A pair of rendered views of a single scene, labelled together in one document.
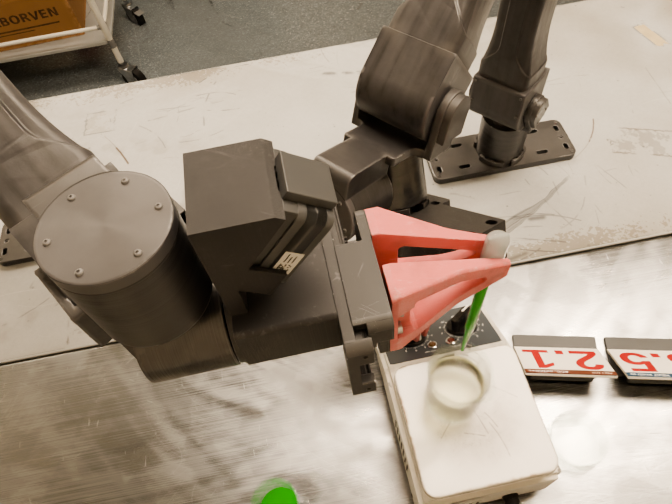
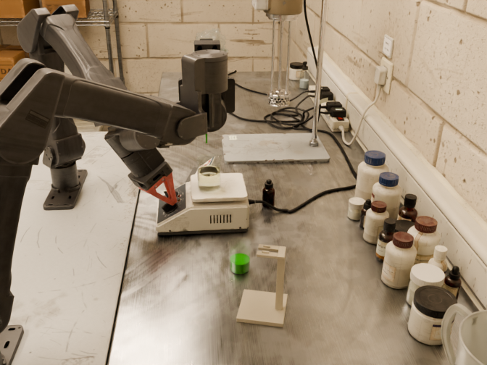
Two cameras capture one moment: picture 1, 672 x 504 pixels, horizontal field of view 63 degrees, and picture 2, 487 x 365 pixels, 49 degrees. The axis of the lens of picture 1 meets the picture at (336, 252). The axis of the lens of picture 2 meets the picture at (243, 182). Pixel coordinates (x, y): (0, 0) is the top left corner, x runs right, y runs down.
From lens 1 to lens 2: 0.95 m
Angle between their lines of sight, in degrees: 69
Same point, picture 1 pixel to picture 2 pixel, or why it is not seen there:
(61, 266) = (220, 56)
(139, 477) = (211, 321)
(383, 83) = not seen: hidden behind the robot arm
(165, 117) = not seen: outside the picture
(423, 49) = (109, 81)
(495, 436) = (227, 182)
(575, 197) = (111, 176)
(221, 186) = (207, 42)
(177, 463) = (206, 305)
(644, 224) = not seen: hidden behind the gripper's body
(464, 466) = (237, 188)
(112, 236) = (214, 53)
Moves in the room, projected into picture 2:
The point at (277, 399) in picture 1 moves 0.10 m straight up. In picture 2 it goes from (180, 269) to (178, 225)
